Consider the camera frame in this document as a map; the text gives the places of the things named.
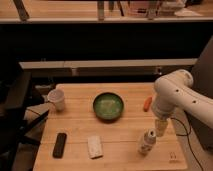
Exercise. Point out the cream gripper end piece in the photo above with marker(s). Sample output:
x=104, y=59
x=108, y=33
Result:
x=160, y=126

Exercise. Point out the white plastic bottle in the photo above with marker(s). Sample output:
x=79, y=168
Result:
x=147, y=141

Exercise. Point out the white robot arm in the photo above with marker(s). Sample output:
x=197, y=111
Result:
x=174, y=90

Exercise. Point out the orange carrot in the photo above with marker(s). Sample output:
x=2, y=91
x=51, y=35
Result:
x=147, y=104

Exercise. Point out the green bowl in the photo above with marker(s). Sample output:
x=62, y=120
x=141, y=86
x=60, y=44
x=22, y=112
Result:
x=108, y=106

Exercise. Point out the black remote control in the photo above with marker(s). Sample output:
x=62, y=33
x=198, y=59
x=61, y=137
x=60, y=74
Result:
x=59, y=145

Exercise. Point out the white paper cup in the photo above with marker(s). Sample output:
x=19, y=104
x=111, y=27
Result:
x=57, y=98

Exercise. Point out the dark chair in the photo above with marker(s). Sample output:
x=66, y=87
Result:
x=17, y=93

